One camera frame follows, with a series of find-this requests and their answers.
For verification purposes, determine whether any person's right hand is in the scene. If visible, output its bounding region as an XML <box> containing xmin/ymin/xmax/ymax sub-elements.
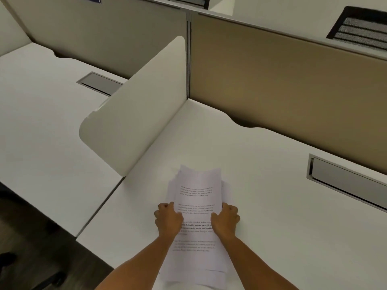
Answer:
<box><xmin>210</xmin><ymin>202</ymin><xmax>241</xmax><ymax>241</ymax></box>

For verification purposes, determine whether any person's left hand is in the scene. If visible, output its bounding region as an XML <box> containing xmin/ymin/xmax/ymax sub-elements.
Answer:
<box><xmin>154</xmin><ymin>202</ymin><xmax>184</xmax><ymax>239</ymax></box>

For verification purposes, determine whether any stack of printed paper sheets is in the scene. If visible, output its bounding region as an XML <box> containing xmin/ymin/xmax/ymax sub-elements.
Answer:
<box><xmin>157</xmin><ymin>164</ymin><xmax>231</xmax><ymax>285</ymax></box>

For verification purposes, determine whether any person's left forearm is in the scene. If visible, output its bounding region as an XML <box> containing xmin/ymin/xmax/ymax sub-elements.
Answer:
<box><xmin>93</xmin><ymin>230</ymin><xmax>184</xmax><ymax>290</ymax></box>

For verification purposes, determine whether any person's right forearm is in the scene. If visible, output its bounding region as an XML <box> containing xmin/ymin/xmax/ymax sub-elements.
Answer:
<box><xmin>216</xmin><ymin>231</ymin><xmax>300</xmax><ymax>290</ymax></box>

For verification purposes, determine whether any white desk divider panel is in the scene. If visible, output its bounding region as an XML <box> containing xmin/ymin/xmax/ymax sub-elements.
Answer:
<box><xmin>79</xmin><ymin>35</ymin><xmax>188</xmax><ymax>177</ymax></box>

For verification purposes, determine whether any tan fabric partition panel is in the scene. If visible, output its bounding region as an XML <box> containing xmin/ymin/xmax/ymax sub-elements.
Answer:
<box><xmin>189</xmin><ymin>12</ymin><xmax>387</xmax><ymax>155</ymax></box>

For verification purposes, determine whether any grey fabric partition panel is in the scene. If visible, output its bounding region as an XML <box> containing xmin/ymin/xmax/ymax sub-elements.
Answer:
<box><xmin>2</xmin><ymin>0</ymin><xmax>189</xmax><ymax>81</ymax></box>

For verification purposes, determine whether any silver desk cable cover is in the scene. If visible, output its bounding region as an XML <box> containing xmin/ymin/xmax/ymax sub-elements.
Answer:
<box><xmin>76</xmin><ymin>72</ymin><xmax>124</xmax><ymax>96</ymax></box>
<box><xmin>306</xmin><ymin>153</ymin><xmax>387</xmax><ymax>213</ymax></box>

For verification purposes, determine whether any grey metal partition post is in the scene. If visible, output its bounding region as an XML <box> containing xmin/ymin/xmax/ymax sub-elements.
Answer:
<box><xmin>186</xmin><ymin>11</ymin><xmax>193</xmax><ymax>100</ymax></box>

